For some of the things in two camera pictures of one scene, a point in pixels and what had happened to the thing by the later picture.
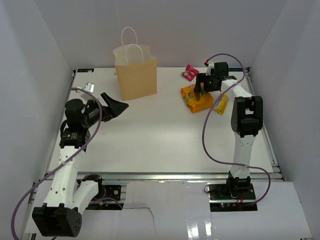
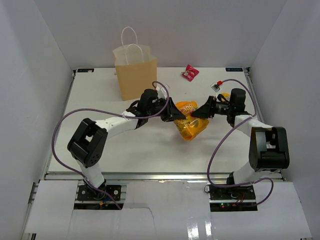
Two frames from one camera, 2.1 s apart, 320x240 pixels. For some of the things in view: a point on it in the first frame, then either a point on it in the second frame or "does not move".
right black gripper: x=201 y=78 to x=208 y=110
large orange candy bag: x=205 y=102 to x=190 y=126
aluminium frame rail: x=177 y=176 does not move
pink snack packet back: x=190 y=73 does not move
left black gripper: x=116 y=107 to x=172 y=113
